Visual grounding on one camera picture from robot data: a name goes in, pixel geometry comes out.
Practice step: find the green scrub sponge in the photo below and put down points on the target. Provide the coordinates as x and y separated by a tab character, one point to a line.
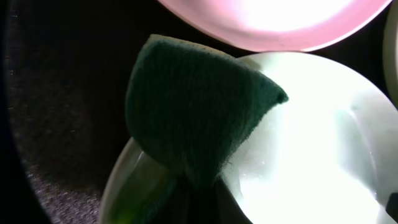
190	107

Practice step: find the white plate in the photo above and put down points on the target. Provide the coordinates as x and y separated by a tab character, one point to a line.
277	25

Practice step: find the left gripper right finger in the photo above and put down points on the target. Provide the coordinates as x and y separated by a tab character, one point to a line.
228	209

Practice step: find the pale green plate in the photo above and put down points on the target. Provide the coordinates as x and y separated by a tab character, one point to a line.
389	52

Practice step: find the light blue plate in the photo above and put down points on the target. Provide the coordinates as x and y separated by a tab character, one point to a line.
326	155

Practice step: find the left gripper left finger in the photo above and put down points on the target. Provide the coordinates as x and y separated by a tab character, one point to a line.
151	195

